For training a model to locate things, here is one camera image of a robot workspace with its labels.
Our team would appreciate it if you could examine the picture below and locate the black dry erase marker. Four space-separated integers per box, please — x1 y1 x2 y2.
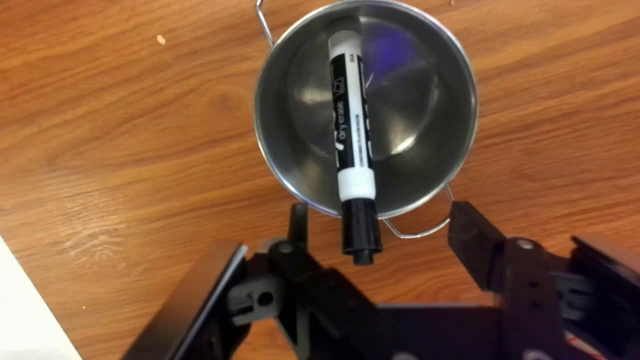
327 29 384 266

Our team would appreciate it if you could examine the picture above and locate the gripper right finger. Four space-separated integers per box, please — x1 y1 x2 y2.
447 201 640 360

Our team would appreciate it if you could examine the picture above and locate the white paper sheet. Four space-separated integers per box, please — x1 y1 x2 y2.
0 235 83 360

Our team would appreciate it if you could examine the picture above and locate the small steel pot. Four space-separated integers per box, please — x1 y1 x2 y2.
253 0 479 239

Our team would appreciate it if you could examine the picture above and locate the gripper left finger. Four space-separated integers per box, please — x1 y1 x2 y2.
120 201 386 360

